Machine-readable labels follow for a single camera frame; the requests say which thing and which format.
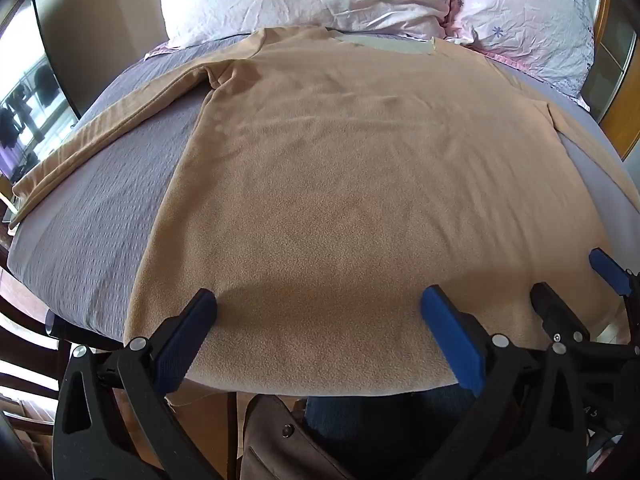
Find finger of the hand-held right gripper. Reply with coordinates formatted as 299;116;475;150
588;247;640;306
530;282;592;347

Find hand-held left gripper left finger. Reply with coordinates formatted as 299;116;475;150
51;287;236;480

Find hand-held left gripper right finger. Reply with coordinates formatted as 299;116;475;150
420;284;588;480

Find tan fleece long-sleeve shirt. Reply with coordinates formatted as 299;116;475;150
9;27;626;395

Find person's legs in jeans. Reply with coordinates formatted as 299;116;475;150
302;385;476;480

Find brown bag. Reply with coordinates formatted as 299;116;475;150
240;392;361;480

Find dark wooden chair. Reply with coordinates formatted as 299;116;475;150
0;247;68;466

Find grey textured bedsheet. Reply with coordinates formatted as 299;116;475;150
7;32;640;341

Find wooden glass cabinet door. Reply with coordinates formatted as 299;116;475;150
582;0;640;161

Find pink floral pillow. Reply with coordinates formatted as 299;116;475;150
445;0;596;101

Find black framed window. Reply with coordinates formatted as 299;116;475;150
0;0;83;186

